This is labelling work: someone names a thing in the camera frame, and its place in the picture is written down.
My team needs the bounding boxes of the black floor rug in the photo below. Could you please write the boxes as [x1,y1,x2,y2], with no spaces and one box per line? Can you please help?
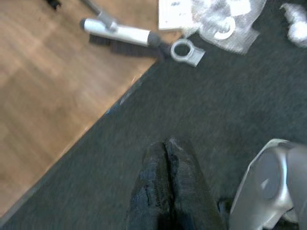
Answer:
[0,0,307,230]

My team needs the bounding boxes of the plastic bag with white rings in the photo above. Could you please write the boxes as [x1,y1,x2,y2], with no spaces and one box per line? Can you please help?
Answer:
[158,0,267,55]

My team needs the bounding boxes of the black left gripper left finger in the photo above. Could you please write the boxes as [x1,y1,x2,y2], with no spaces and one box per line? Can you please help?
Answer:
[126,141,172,230]

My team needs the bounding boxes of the white broom with grey pole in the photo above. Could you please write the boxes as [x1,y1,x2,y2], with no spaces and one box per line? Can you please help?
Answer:
[80,0,170,59]

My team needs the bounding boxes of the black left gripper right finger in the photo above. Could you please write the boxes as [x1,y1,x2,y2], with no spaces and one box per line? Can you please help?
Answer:
[166,137,227,230]

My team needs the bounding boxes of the grey ring bracket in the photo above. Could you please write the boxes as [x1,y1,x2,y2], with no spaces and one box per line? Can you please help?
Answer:
[170,39,206,67]

